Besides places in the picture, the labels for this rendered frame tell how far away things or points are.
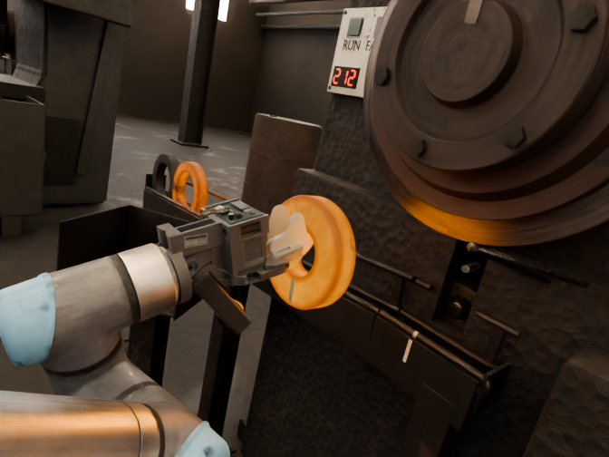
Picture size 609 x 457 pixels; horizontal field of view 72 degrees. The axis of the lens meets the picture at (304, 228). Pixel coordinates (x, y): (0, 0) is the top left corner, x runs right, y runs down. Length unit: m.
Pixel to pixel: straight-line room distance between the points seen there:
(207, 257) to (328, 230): 0.16
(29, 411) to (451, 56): 0.53
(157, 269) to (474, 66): 0.42
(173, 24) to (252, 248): 10.75
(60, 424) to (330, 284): 0.33
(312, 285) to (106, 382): 0.26
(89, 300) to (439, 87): 0.46
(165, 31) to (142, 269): 10.71
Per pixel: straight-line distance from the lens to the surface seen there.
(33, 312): 0.43
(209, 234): 0.47
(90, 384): 0.48
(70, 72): 3.25
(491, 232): 0.62
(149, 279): 0.44
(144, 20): 10.94
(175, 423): 0.41
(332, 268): 0.53
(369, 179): 0.94
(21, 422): 0.31
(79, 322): 0.44
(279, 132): 3.41
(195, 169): 1.32
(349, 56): 1.01
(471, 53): 0.56
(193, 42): 7.48
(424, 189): 0.65
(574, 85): 0.51
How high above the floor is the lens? 1.02
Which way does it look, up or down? 16 degrees down
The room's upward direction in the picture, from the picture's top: 12 degrees clockwise
